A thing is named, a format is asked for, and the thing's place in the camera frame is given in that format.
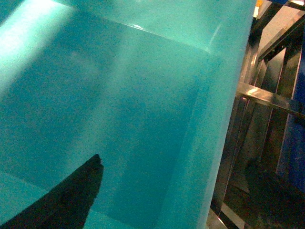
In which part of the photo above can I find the turquoise plastic bin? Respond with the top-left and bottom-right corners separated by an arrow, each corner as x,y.
0,0 -> 255,229

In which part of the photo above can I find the steel shelf frame right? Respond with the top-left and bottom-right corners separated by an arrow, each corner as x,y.
207,0 -> 305,229

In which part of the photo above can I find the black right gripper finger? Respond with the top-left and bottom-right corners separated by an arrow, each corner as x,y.
1,154 -> 104,229

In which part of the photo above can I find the blue bin lower right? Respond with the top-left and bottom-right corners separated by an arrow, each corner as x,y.
276,31 -> 305,192

